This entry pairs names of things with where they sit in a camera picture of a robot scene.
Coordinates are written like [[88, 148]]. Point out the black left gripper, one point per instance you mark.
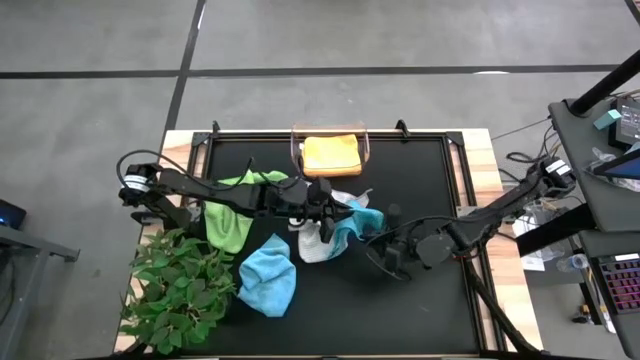
[[320, 214]]

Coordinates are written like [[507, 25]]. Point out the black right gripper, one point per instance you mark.
[[410, 250]]

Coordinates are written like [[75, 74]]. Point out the teal microfiber towel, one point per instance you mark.
[[367, 220]]

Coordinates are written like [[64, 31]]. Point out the light grey microfiber towel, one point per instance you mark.
[[315, 247]]

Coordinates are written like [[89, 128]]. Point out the orange microfiber towel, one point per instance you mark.
[[332, 155]]

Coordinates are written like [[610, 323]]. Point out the light blue microfiber towel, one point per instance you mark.
[[267, 280]]

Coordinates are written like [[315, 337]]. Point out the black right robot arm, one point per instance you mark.
[[500, 207]]

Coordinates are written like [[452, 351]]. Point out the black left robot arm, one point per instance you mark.
[[200, 187]]

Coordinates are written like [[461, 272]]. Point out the green microfiber towel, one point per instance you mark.
[[225, 230]]

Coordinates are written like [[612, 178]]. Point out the small red tag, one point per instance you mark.
[[460, 256]]

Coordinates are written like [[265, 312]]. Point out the clear plastic bin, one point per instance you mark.
[[295, 150]]

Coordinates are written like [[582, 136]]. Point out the white paper sheet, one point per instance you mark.
[[532, 262]]

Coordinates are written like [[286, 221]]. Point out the green leafy plant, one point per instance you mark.
[[175, 295]]

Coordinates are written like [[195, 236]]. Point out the clear plastic bottle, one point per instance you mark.
[[575, 262]]

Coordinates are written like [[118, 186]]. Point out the small black yellow tool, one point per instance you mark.
[[582, 315]]

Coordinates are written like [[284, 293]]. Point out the dark grey workstation desk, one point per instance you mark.
[[570, 145]]

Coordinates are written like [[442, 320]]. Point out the backlit keyboard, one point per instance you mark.
[[622, 285]]

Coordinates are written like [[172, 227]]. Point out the tablet with blue screen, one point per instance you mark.
[[625, 167]]

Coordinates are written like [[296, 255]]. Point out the small teal box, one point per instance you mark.
[[607, 120]]

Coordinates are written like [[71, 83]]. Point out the black electronic device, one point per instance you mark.
[[627, 125]]

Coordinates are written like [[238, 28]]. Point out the black stand pole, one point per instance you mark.
[[605, 85]]

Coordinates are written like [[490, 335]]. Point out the grey metal desk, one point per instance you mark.
[[40, 245]]

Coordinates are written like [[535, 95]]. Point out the dark blue device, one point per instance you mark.
[[10, 215]]

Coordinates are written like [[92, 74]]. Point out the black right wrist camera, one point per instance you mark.
[[395, 215]]

